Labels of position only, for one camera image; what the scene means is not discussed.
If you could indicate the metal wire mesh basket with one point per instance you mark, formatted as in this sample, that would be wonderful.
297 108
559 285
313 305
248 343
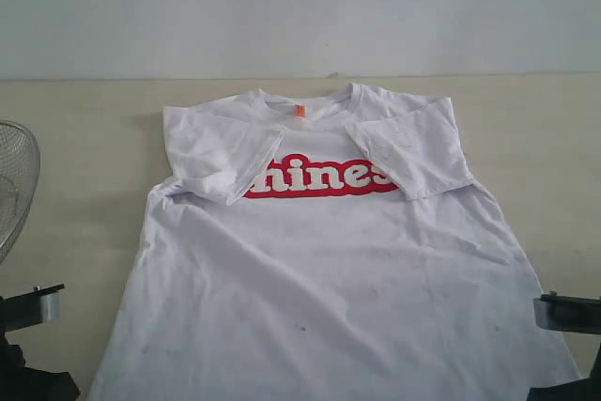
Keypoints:
20 169

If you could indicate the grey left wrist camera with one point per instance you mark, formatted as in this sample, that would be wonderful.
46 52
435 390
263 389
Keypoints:
32 308

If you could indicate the white t-shirt red print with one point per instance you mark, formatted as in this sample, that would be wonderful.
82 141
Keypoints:
336 248

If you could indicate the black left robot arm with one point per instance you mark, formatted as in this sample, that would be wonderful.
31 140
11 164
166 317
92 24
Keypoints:
20 382

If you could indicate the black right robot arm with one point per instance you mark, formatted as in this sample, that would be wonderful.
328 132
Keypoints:
586 389

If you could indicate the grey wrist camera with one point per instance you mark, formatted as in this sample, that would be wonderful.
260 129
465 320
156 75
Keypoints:
32 308
567 314

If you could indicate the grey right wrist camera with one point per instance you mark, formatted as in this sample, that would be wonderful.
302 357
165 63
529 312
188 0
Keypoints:
567 314

